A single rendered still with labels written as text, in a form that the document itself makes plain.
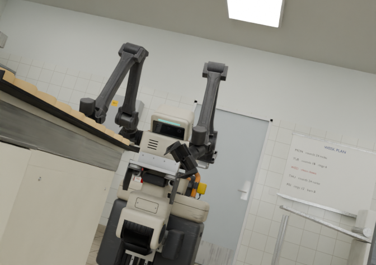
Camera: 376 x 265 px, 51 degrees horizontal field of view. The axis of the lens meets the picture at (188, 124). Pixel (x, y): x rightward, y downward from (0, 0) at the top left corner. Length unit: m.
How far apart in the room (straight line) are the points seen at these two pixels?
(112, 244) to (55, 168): 1.70
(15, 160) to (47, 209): 0.48
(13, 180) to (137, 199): 1.82
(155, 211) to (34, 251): 1.35
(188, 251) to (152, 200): 0.41
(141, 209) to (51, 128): 1.43
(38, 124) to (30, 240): 0.21
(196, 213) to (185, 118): 0.58
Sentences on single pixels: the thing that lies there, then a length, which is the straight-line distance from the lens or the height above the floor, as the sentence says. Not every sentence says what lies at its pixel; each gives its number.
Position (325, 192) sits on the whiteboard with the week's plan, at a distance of 5.38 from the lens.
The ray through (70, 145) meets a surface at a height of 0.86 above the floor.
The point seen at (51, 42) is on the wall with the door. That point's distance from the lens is 6.56.
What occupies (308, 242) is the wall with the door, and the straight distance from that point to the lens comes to 5.36.
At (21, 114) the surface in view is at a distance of 0.66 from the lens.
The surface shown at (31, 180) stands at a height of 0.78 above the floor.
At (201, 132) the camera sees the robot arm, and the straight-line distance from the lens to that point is 1.55.
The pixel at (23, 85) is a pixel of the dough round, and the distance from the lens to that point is 0.60.
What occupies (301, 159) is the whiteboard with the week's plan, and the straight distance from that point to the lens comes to 5.37.
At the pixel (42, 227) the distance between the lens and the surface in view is 0.80.
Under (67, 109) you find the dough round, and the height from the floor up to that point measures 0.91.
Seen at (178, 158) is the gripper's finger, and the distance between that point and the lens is 1.54.
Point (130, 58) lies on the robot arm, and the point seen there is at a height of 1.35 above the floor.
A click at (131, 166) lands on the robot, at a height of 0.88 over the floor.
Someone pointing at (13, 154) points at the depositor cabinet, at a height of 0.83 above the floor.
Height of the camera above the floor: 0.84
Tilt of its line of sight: 9 degrees up
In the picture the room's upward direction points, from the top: 16 degrees clockwise
